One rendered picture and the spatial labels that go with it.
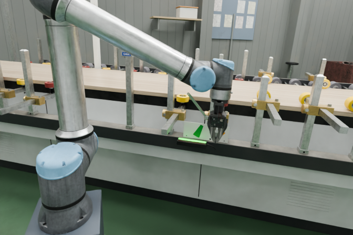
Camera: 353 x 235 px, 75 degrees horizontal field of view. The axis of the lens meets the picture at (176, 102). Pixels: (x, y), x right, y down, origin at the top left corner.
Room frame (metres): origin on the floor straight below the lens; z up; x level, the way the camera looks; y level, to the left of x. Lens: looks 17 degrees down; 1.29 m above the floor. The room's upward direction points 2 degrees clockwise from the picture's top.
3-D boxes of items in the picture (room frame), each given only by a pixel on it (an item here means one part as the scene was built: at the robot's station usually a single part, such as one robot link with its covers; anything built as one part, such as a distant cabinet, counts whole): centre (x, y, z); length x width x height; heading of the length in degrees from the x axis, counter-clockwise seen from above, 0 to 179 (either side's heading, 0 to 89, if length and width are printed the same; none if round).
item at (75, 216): (0.72, 0.41, 0.65); 0.19 x 0.19 x 0.10
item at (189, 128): (1.22, -0.18, 0.75); 0.26 x 0.01 x 0.10; 77
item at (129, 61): (1.35, 0.29, 0.93); 0.05 x 0.04 x 0.45; 77
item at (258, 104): (1.18, -0.48, 0.95); 0.13 x 0.06 x 0.05; 77
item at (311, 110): (1.12, -0.72, 0.95); 0.13 x 0.06 x 0.05; 77
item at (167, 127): (1.24, 0.01, 0.82); 0.43 x 0.03 x 0.04; 167
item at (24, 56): (1.52, 1.01, 0.91); 0.03 x 0.03 x 0.48; 77
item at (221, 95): (0.96, -0.19, 1.05); 0.10 x 0.09 x 0.05; 76
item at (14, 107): (1.46, 0.98, 0.80); 0.43 x 0.03 x 0.04; 167
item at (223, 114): (0.95, -0.18, 0.97); 0.09 x 0.08 x 0.12; 166
